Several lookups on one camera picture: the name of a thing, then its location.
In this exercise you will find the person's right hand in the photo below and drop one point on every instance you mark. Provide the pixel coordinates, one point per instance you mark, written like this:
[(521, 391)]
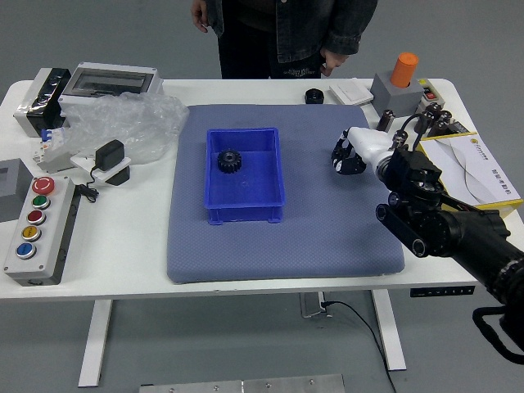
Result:
[(200, 14)]

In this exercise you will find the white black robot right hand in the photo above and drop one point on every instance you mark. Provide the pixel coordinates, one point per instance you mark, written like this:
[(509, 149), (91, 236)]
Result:
[(368, 143)]

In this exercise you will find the person's left hand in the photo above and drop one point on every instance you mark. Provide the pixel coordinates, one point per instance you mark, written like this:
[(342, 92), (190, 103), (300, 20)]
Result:
[(333, 61)]

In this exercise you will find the big black gear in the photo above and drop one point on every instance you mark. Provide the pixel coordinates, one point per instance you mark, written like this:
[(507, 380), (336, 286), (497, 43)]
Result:
[(230, 161)]

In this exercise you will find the person's right forearm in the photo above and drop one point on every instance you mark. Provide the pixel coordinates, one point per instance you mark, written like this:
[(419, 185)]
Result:
[(215, 16)]

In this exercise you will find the person's left forearm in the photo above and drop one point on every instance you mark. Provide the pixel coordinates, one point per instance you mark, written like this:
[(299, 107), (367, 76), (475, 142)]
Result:
[(348, 28)]

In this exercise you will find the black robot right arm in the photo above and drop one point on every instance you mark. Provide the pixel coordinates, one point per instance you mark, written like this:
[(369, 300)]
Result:
[(462, 233)]

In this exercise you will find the white clear-lid distribution box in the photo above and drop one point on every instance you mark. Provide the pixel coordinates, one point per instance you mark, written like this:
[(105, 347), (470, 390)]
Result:
[(110, 79)]

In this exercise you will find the white yellow cardboard box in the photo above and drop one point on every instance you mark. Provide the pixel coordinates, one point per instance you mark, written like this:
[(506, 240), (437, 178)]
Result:
[(479, 172)]

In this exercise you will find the blue plastic box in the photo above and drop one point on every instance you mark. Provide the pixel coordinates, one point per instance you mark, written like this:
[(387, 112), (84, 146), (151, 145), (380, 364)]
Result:
[(245, 192)]

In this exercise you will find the grey under-table power box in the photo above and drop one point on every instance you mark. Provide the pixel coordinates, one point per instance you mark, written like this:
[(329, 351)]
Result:
[(313, 305)]

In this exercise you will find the plain grey box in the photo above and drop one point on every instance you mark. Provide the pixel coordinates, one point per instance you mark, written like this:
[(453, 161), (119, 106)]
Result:
[(10, 188)]

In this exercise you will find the grey push-button control box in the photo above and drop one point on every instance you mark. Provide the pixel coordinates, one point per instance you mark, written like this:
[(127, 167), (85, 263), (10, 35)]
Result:
[(39, 229)]

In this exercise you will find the black capacitor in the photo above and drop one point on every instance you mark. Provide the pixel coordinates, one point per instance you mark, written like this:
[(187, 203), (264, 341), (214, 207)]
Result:
[(444, 120), (433, 112), (387, 119)]

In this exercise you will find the black round knob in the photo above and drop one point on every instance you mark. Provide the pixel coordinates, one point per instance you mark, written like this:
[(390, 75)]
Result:
[(314, 96)]

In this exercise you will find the grey block holder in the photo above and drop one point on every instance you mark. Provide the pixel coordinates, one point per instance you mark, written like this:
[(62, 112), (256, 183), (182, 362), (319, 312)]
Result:
[(395, 96)]

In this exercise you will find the person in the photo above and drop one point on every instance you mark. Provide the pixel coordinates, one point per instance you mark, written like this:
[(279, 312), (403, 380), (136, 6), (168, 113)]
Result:
[(266, 37)]

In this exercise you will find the orange cylinder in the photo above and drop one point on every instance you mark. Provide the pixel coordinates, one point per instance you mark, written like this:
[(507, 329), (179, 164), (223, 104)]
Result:
[(404, 69)]

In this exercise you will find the black circuit board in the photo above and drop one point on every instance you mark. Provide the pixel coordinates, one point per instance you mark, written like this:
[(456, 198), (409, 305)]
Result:
[(459, 127)]

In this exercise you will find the clear crumpled plastic bag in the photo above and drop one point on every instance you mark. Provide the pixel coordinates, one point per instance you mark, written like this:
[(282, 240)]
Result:
[(131, 123)]

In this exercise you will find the blue-grey foam mat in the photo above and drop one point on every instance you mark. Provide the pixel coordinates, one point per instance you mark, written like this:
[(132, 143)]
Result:
[(286, 245)]

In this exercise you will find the black table control panel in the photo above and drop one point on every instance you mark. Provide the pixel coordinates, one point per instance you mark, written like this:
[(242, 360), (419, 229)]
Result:
[(442, 291)]

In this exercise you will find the black power adapter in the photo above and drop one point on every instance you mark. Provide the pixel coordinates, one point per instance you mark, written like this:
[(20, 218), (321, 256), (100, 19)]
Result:
[(109, 154)]

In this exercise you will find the white socket base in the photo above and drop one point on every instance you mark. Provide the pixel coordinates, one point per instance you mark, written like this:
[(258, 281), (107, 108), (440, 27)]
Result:
[(116, 174)]

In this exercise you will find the white table leg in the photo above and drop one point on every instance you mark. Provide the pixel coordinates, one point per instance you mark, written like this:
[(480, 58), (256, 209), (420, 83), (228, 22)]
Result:
[(389, 331), (95, 344)]

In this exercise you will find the white circuit breaker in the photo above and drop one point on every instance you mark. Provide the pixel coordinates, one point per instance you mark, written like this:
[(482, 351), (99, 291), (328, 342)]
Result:
[(51, 153)]

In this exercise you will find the grey metal plate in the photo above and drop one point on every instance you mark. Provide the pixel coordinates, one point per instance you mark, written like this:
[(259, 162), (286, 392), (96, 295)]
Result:
[(245, 385)]

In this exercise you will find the white wall switch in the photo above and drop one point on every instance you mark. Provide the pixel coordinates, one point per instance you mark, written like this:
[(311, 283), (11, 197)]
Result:
[(351, 92)]

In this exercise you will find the grey red-button switch box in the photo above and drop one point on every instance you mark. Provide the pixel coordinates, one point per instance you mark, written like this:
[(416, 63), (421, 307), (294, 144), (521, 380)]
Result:
[(428, 91)]

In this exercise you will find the white black wrapped enclosure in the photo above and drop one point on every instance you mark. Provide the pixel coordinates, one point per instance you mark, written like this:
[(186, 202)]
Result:
[(39, 102)]

